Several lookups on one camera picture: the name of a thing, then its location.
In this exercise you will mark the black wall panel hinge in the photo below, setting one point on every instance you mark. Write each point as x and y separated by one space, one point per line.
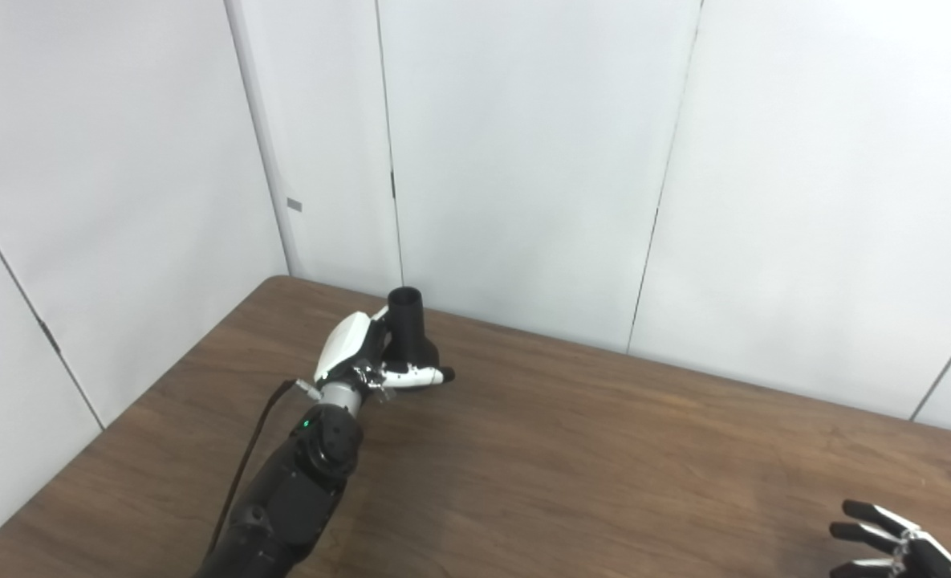
392 185
50 337

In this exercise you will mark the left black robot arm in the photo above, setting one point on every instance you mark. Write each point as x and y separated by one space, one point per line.
290 498

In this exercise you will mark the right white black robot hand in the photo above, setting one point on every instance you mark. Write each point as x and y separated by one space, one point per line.
916 550

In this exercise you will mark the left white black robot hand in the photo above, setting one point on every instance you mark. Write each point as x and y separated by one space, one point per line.
347 341

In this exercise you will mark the black funnel-shaped nozzle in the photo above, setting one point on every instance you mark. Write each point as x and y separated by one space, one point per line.
412 337

